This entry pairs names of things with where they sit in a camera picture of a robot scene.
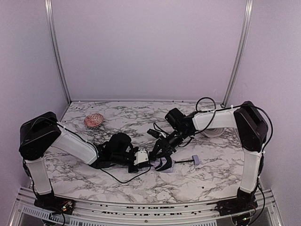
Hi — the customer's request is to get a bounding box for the lavender folding umbrella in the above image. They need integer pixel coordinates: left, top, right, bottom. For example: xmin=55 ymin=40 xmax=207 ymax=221
xmin=160 ymin=155 xmax=200 ymax=173

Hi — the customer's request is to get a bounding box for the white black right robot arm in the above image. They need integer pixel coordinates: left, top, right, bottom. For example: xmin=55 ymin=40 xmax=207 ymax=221
xmin=147 ymin=101 xmax=271 ymax=208

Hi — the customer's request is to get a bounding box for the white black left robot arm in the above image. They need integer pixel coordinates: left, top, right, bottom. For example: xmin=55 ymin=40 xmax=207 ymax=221
xmin=19 ymin=112 xmax=157 ymax=207

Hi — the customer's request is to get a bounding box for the white ringed plate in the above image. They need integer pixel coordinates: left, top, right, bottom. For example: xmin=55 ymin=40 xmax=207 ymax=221
xmin=201 ymin=128 xmax=225 ymax=138

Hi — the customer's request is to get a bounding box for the red patterned small bowl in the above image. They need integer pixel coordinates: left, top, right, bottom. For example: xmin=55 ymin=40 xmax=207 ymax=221
xmin=84 ymin=113 xmax=104 ymax=129

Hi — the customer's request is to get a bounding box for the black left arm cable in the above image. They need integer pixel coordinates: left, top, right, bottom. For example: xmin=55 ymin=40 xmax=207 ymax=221
xmin=22 ymin=117 xmax=151 ymax=184

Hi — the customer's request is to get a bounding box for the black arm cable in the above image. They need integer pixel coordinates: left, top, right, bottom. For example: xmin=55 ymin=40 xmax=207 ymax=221
xmin=152 ymin=97 xmax=275 ymax=212
xmin=22 ymin=117 xmax=151 ymax=184

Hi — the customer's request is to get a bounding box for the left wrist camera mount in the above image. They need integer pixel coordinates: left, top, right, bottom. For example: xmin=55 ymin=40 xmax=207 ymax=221
xmin=134 ymin=150 xmax=149 ymax=165

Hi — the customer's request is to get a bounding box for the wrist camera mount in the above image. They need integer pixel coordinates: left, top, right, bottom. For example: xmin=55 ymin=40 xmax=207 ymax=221
xmin=147 ymin=129 xmax=168 ymax=139
xmin=134 ymin=150 xmax=149 ymax=165

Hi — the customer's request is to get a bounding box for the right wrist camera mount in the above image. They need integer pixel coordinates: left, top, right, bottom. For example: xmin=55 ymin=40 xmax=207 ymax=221
xmin=147 ymin=129 xmax=168 ymax=139

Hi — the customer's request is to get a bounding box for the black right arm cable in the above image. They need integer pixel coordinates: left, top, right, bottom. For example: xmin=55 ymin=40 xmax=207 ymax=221
xmin=152 ymin=97 xmax=275 ymax=212

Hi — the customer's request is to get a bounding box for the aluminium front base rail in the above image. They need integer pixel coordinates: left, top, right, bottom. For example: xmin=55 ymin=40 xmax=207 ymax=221
xmin=8 ymin=187 xmax=283 ymax=226

